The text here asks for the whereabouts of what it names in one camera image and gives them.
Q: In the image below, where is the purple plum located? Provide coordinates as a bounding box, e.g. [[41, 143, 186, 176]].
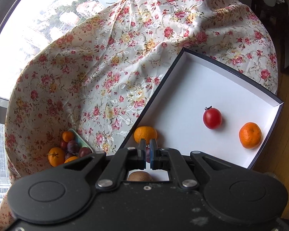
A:
[[67, 140, 80, 153], [78, 147, 92, 157], [145, 146, 150, 163]]

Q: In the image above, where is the brown kiwi in box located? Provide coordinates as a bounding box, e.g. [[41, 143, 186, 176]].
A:
[[127, 171, 153, 182]]

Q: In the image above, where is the orange mandarin left in box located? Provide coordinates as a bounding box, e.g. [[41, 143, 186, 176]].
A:
[[134, 126, 158, 144]]

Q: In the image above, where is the orange mandarin in box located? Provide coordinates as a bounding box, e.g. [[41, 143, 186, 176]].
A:
[[134, 126, 158, 144], [239, 122, 262, 149]]

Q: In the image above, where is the green fruit plate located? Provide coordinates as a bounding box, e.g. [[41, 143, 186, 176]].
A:
[[68, 128, 94, 153]]

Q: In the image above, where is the white box with dark rim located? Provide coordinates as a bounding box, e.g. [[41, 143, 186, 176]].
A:
[[134, 49, 283, 169]]

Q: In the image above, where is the large orange behind apple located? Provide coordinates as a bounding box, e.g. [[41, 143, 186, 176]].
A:
[[65, 156, 78, 163]]

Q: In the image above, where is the small orange kumquat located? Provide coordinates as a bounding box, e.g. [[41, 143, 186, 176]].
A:
[[62, 131, 75, 143]]

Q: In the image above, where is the red tomato in box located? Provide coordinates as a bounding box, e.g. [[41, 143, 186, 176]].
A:
[[202, 106, 222, 129]]

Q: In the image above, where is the large orange with stem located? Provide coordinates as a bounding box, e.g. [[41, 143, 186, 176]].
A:
[[47, 147, 66, 167]]

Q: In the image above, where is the floral tablecloth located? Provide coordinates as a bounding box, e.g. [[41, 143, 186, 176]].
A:
[[0, 0, 279, 231]]

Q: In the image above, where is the orange mandarin right in box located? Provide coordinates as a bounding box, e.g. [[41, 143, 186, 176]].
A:
[[239, 122, 262, 149]]

